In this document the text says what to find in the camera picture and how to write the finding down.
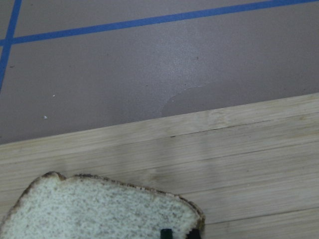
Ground wooden cutting board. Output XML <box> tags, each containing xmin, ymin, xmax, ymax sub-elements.
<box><xmin>0</xmin><ymin>94</ymin><xmax>319</xmax><ymax>239</ymax></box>

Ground bread slice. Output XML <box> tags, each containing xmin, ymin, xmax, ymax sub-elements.
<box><xmin>0</xmin><ymin>172</ymin><xmax>205</xmax><ymax>239</ymax></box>

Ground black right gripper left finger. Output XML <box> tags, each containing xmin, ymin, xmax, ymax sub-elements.
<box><xmin>160</xmin><ymin>229</ymin><xmax>173</xmax><ymax>239</ymax></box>

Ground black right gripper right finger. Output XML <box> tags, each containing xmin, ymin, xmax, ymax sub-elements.
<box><xmin>186</xmin><ymin>229</ymin><xmax>201</xmax><ymax>239</ymax></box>

